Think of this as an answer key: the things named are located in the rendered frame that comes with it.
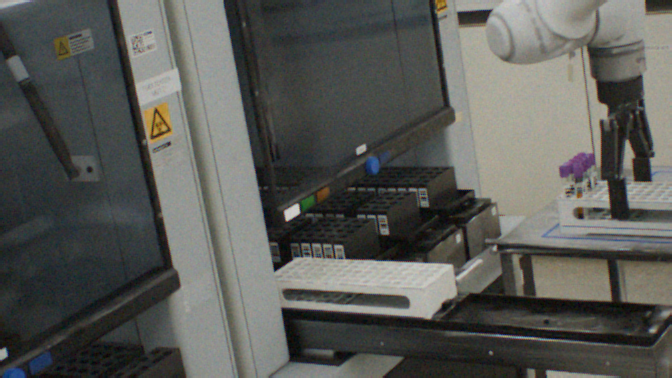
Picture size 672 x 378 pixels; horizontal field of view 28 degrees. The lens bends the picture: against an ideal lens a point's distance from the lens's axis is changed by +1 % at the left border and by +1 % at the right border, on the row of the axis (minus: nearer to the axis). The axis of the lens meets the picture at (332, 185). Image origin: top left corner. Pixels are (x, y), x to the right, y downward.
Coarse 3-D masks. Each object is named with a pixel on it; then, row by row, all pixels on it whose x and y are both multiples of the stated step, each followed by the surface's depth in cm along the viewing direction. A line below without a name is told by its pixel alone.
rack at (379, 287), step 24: (288, 264) 219; (312, 264) 217; (336, 264) 216; (360, 264) 214; (384, 264) 212; (408, 264) 210; (432, 264) 208; (288, 288) 219; (312, 288) 209; (336, 288) 207; (360, 288) 204; (384, 288) 202; (408, 288) 200; (432, 288) 200; (360, 312) 206; (384, 312) 203; (408, 312) 201; (432, 312) 200
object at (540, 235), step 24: (600, 168) 258; (624, 168) 256; (552, 216) 235; (504, 240) 227; (528, 240) 225; (552, 240) 223; (576, 240) 221; (600, 240) 219; (624, 240) 217; (648, 240) 215; (504, 264) 227; (504, 288) 229; (624, 288) 265
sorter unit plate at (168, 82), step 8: (168, 72) 186; (176, 72) 188; (152, 80) 183; (160, 80) 185; (168, 80) 186; (176, 80) 188; (144, 88) 182; (152, 88) 183; (160, 88) 185; (168, 88) 186; (176, 88) 188; (144, 96) 182; (152, 96) 183; (160, 96) 185
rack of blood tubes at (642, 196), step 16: (592, 192) 224; (640, 192) 221; (656, 192) 219; (560, 208) 224; (608, 208) 226; (640, 208) 216; (656, 208) 214; (560, 224) 225; (576, 224) 223; (592, 224) 222; (608, 224) 220; (624, 224) 218; (640, 224) 217; (656, 224) 215
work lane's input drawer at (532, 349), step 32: (288, 320) 212; (320, 320) 209; (352, 320) 206; (384, 320) 203; (416, 320) 200; (448, 320) 198; (480, 320) 199; (512, 320) 197; (576, 320) 193; (608, 320) 191; (640, 320) 189; (384, 352) 204; (416, 352) 200; (448, 352) 197; (480, 352) 194; (512, 352) 191; (544, 352) 188; (576, 352) 185; (608, 352) 183; (640, 352) 180
